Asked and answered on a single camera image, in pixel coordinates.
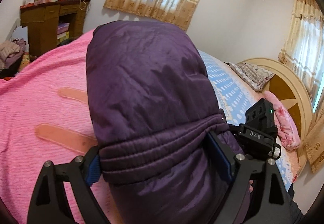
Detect pink and blue bedsheet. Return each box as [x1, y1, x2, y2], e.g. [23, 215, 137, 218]
[0, 29, 302, 224]

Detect cream wooden headboard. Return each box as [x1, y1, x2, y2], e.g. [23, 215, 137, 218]
[247, 58, 313, 182]

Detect pile of clothes on floor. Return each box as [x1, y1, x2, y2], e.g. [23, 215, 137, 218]
[0, 39, 29, 71]

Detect pink floral pillow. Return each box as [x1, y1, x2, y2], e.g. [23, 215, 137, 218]
[262, 91, 300, 151]

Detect patterned pillow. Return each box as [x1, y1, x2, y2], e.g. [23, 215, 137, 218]
[228, 61, 275, 92]

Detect books in desk shelf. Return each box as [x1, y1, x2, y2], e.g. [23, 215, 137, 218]
[56, 23, 69, 44]

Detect brown wooden desk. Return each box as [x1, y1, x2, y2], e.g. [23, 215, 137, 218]
[20, 0, 90, 57]

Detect person's hand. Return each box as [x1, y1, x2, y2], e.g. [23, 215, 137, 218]
[249, 180, 253, 193]

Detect purple padded winter jacket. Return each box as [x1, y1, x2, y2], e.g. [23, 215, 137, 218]
[86, 21, 241, 223]

